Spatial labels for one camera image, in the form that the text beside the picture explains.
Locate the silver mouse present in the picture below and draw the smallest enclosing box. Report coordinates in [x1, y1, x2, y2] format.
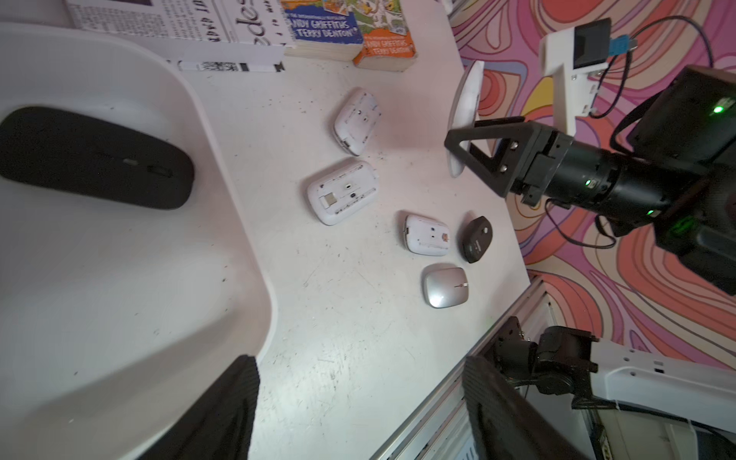
[423, 266, 470, 309]

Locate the white mouse upside-down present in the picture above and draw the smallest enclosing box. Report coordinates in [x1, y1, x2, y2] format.
[404, 214, 450, 257]
[333, 88, 383, 156]
[306, 161, 379, 226]
[447, 61, 485, 178]

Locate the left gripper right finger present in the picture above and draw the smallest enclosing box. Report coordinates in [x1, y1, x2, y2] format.
[462, 356, 585, 460]

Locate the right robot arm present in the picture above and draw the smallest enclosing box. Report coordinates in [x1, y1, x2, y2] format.
[445, 65, 735, 458]

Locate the newspaper print book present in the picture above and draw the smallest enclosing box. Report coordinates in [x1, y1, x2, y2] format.
[65, 0, 295, 72]

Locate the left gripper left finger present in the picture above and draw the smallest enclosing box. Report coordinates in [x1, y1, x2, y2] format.
[140, 355, 260, 459]

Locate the orange treehouse book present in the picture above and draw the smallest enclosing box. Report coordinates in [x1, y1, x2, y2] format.
[347, 0, 418, 72]

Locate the white mouse top upside-down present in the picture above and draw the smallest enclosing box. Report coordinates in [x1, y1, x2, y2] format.
[333, 88, 383, 156]

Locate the blue treehouse book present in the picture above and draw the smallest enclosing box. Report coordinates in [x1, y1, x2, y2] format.
[281, 1, 364, 61]

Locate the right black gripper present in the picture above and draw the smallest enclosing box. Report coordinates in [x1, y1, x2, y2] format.
[445, 117, 618, 209]

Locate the white storage box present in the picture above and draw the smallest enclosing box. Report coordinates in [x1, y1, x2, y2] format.
[1, 23, 277, 459]

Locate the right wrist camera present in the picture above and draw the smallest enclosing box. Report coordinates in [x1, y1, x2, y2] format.
[539, 18, 636, 136]

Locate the small black mouse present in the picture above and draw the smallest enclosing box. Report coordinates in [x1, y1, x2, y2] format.
[460, 216, 494, 264]

